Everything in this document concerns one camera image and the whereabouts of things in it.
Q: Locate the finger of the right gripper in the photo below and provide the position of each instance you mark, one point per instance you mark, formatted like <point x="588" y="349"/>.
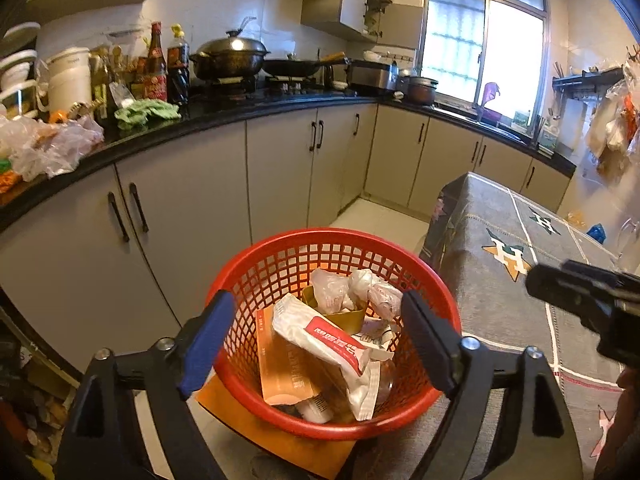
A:
<point x="606" y="303"/>

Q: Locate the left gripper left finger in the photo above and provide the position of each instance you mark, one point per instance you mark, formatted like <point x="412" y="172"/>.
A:
<point x="103" y="438"/>

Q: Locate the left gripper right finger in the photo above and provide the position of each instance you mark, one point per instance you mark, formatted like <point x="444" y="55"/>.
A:
<point x="535" y="437"/>

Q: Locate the red white snack wrapper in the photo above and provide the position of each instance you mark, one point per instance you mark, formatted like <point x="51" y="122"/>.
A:
<point x="360" y="364"/>

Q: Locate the orange cardboard box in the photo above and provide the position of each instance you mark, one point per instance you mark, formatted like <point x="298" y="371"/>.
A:
<point x="287" y="374"/>

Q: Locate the white pink bag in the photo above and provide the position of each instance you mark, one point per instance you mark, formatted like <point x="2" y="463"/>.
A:
<point x="334" y="293"/>

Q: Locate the lower kitchen cabinets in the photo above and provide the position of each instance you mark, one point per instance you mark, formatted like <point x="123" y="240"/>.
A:
<point x="121" y="251"/>

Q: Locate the kitchen window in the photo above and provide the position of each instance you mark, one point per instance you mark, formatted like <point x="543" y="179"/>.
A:
<point x="467" y="43"/>

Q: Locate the glass beer mug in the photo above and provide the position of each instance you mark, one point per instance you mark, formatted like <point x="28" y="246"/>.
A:
<point x="627" y="246"/>

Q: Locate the orange peel pieces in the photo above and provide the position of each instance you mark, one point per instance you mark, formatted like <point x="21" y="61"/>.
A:
<point x="576" y="220"/>

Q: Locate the grey star-pattern tablecloth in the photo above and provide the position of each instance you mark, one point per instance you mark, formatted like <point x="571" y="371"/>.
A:
<point x="482" y="242"/>

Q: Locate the hanging plastic bags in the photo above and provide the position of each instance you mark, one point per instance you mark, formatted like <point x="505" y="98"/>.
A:
<point x="613" y="136"/>

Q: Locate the orange stool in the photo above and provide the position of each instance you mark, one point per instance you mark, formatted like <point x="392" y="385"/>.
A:
<point x="322" y="459"/>

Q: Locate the pink item on sill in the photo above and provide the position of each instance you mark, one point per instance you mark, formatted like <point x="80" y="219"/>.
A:
<point x="490" y="92"/>

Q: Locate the dark cooking pot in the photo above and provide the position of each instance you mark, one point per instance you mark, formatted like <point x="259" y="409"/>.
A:
<point x="418" y="90"/>

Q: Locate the crumpled clear plastic bags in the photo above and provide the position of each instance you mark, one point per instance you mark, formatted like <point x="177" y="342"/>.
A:
<point x="32" y="147"/>

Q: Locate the silver rice cooker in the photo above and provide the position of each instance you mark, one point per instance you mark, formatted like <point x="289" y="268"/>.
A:
<point x="372" y="75"/>

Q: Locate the green cloth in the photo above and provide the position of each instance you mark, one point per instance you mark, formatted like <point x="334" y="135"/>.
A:
<point x="140" y="112"/>

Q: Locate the red label sauce bottle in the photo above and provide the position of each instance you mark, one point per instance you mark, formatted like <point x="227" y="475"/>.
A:
<point x="155" y="77"/>

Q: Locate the white plastic jug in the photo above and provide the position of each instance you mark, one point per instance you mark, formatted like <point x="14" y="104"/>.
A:
<point x="64" y="80"/>

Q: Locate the gas stove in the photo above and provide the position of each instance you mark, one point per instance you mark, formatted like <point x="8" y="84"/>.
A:
<point x="232" y="91"/>

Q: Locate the black frying pan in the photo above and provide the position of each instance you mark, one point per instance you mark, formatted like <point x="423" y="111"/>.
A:
<point x="300" y="68"/>

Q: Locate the dark soy sauce bottle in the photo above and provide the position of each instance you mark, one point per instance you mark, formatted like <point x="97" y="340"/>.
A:
<point x="178" y="70"/>

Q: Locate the stacked white bowls rack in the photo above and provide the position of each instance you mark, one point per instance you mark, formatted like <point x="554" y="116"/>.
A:
<point x="18" y="59"/>

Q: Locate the lidded steel wok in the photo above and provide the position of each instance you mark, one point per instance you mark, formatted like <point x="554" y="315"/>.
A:
<point x="233" y="56"/>

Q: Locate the wall utensil shelf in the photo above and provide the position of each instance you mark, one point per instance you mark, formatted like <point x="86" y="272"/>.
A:
<point x="586" y="85"/>

